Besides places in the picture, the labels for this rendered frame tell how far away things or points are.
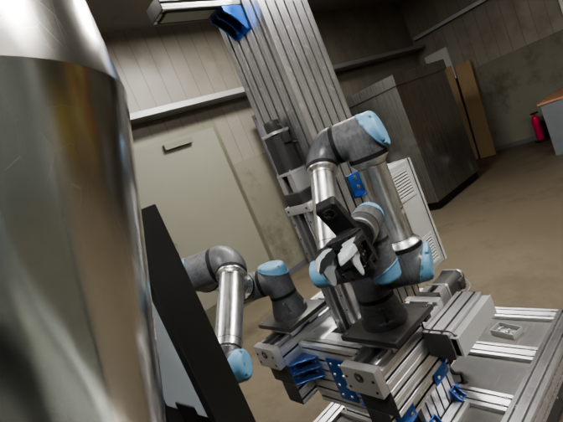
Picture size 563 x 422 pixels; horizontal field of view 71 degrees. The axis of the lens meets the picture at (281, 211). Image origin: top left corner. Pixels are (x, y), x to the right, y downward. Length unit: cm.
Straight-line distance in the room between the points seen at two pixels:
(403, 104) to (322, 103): 400
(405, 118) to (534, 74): 326
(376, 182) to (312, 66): 57
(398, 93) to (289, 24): 400
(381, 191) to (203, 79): 414
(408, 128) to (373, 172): 433
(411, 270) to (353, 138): 42
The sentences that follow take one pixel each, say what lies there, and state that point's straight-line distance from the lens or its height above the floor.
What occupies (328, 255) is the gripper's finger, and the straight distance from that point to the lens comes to 73.
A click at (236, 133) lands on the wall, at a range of 507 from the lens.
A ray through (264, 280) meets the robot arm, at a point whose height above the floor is 100.
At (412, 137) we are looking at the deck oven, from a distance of 547.
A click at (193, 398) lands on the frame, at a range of 59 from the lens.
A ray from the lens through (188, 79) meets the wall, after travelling 502.
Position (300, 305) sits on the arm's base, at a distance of 166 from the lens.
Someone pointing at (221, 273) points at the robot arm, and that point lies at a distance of 121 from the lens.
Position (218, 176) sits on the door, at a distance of 471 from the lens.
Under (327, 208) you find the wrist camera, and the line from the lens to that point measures 76.
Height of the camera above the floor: 143
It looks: 7 degrees down
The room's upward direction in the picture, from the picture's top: 23 degrees counter-clockwise
